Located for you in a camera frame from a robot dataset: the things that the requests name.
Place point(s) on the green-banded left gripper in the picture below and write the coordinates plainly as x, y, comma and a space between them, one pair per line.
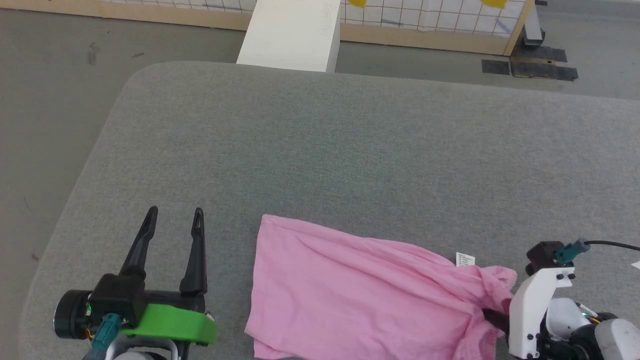
170, 325

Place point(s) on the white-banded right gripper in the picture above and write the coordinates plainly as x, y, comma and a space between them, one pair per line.
532, 310

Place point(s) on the pink garment with white label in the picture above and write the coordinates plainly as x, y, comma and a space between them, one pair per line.
350, 295

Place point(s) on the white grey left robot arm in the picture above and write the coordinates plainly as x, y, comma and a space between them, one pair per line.
135, 352

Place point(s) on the grey fabric sofa cushion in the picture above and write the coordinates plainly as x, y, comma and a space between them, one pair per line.
325, 150

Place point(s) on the white rectangular box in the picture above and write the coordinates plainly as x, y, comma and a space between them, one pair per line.
295, 35

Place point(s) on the small black floor tape patch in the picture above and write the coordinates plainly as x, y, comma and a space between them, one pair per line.
495, 67

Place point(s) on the long black floor tape strip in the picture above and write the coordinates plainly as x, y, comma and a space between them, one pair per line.
545, 71

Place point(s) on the grey metal stand foot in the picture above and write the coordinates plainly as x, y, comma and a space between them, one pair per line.
532, 27

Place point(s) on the lemon-print grid partition screen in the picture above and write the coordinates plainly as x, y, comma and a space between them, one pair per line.
425, 35

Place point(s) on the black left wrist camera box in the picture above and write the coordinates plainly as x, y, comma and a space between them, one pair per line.
117, 300

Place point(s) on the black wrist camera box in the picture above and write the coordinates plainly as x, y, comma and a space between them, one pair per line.
117, 300
544, 255

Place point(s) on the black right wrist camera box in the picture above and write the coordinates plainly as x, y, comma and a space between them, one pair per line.
544, 255

